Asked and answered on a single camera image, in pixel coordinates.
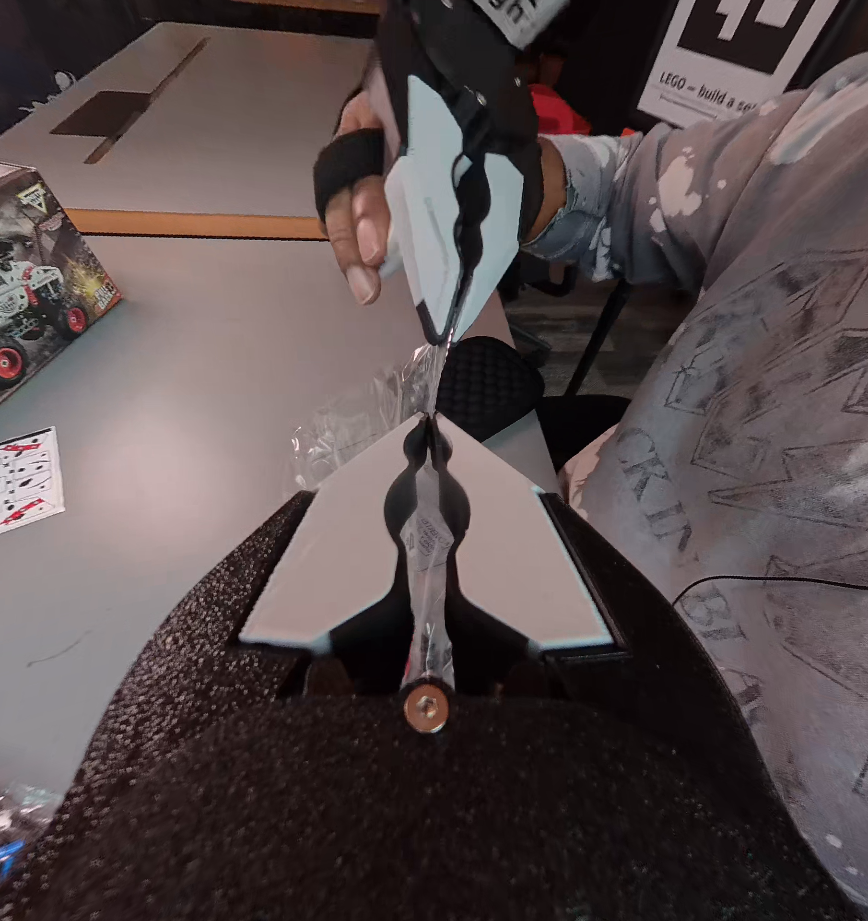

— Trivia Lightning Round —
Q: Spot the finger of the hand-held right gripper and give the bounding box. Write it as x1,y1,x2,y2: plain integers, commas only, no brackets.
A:
450,147,527,344
380,75,480,346

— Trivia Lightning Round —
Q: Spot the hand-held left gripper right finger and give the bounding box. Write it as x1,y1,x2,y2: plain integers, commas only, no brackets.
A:
430,413,615,659

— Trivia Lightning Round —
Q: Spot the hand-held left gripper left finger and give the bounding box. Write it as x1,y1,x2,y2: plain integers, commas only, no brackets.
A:
238,413,431,656

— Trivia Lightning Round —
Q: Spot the clear bag of mixed parts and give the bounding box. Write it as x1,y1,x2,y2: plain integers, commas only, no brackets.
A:
292,337,472,693

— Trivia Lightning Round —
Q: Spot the person's right forearm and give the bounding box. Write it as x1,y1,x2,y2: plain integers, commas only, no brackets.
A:
520,122,701,289

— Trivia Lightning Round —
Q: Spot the person's right hand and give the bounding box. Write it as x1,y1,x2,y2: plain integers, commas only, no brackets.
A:
322,92,406,307

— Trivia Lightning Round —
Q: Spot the grey table with wooden edge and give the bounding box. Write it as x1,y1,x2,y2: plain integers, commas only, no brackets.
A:
0,22,388,240

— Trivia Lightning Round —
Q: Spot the black white marker sign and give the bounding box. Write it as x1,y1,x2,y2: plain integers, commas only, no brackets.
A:
635,0,844,132

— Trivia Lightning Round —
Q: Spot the white sticker sheet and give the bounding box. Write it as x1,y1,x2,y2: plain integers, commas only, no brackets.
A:
0,425,67,545

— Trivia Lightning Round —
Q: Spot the black toy truck box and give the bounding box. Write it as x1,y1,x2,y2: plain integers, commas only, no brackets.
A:
0,158,124,427

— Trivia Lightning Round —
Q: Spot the thin black cable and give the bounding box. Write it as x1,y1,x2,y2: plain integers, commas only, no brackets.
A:
673,574,868,605

